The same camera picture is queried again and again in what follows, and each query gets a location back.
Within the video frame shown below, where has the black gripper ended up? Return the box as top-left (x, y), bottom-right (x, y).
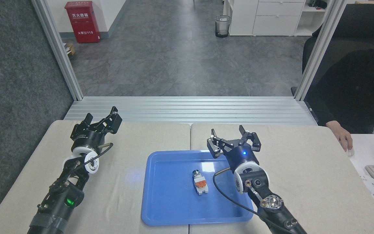
top-left (71, 106), bottom-right (123, 151)
top-left (206, 125), bottom-right (262, 172)

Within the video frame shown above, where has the switch part with orange clip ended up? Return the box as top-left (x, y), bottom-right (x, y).
top-left (192, 169), bottom-right (209, 195)

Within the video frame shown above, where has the blue plastic tray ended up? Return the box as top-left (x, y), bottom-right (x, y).
top-left (141, 149), bottom-right (254, 226)

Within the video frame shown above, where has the person's hand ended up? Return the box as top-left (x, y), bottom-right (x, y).
top-left (326, 121), bottom-right (354, 152)

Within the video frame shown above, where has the small cardboard box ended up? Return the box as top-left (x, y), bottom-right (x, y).
top-left (64, 42), bottom-right (76, 57)

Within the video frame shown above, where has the red fire extinguisher box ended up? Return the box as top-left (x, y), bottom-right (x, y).
top-left (65, 1), bottom-right (101, 44)

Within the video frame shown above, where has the person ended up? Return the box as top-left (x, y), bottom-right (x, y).
top-left (305, 38), bottom-right (374, 134)

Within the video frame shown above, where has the white drawer cabinet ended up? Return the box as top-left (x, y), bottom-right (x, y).
top-left (223, 0), bottom-right (306, 36)

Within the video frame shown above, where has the white open shelf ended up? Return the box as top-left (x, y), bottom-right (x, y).
top-left (296, 0), bottom-right (328, 36)

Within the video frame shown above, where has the white power strip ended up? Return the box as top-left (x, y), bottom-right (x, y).
top-left (359, 174), bottom-right (374, 204)

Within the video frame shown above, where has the black office chair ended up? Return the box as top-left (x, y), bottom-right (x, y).
top-left (291, 4), bottom-right (374, 97)

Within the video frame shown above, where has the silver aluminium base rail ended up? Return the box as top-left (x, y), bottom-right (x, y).
top-left (63, 96), bottom-right (318, 126)

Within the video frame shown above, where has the silver aluminium post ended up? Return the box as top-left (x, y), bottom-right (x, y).
top-left (31, 0), bottom-right (84, 101)
top-left (294, 0), bottom-right (348, 101)

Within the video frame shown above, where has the dark wire waste bin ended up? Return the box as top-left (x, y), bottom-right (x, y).
top-left (215, 15), bottom-right (231, 38)

